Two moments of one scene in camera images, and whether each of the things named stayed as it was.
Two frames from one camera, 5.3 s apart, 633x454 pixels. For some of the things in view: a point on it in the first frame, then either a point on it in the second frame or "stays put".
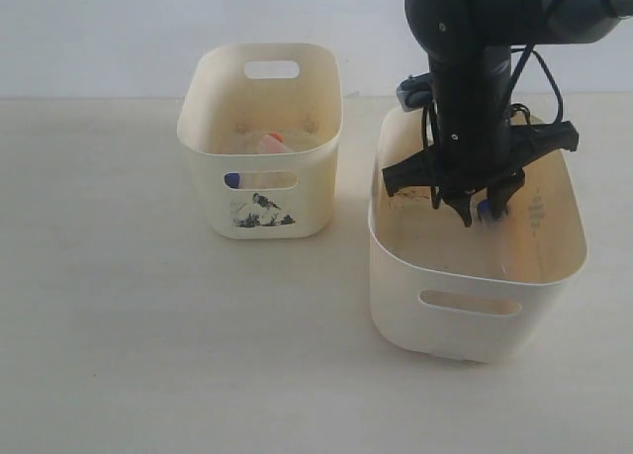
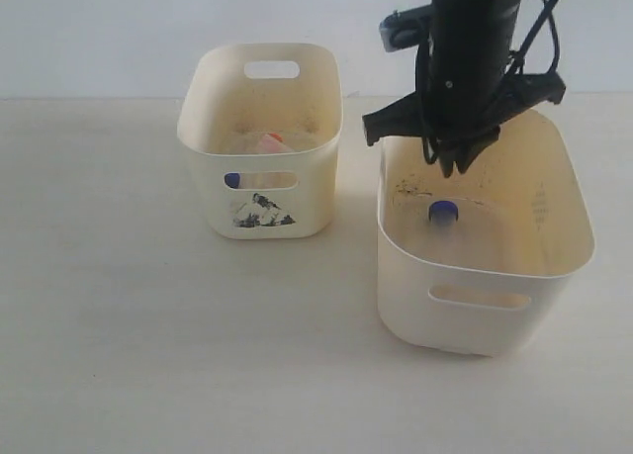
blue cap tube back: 485,215 → 443,216
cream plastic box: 262,124 stays put
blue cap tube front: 260,180 stays put
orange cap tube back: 273,143 stays put
